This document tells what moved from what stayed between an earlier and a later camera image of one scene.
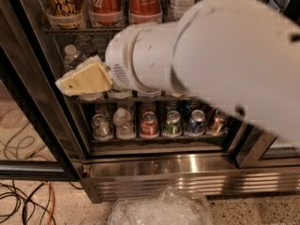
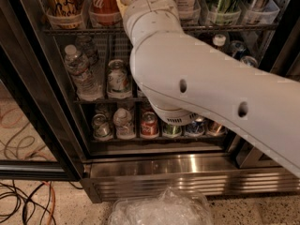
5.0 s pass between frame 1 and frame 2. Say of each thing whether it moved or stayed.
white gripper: moved
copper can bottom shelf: stayed
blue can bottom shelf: stayed
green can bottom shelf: stayed
